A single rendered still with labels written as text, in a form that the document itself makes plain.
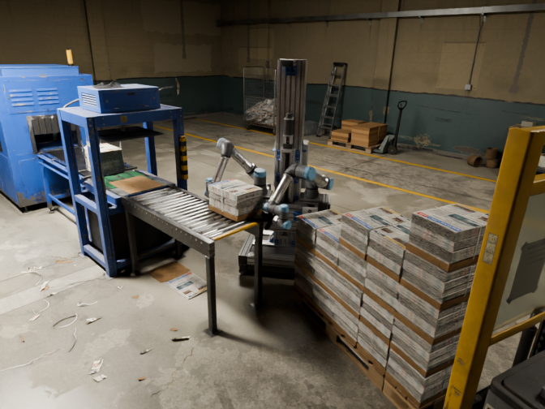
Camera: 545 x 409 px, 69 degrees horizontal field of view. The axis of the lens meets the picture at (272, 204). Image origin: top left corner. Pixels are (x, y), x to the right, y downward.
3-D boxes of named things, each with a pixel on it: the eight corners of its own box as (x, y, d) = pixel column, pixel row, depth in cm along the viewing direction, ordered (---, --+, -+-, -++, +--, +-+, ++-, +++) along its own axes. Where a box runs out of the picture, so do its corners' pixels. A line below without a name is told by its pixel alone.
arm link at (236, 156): (258, 183, 382) (217, 147, 354) (252, 178, 395) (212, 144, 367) (266, 174, 382) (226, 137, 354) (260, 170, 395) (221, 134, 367)
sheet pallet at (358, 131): (388, 148, 938) (392, 124, 917) (370, 153, 882) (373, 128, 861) (345, 140, 1015) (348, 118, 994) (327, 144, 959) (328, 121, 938)
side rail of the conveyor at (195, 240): (215, 256, 290) (214, 241, 285) (209, 258, 286) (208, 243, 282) (126, 207, 376) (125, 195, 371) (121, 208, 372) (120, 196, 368)
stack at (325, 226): (327, 289, 374) (333, 208, 344) (422, 372, 278) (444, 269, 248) (291, 299, 356) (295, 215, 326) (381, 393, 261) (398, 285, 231)
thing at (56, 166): (141, 177, 458) (140, 169, 454) (84, 189, 414) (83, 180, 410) (86, 152, 556) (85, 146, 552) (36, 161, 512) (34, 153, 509)
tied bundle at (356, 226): (379, 234, 296) (383, 204, 288) (408, 250, 272) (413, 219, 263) (338, 243, 280) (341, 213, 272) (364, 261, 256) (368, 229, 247)
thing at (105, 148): (125, 171, 443) (122, 148, 434) (99, 176, 423) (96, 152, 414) (109, 164, 468) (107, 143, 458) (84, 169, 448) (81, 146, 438)
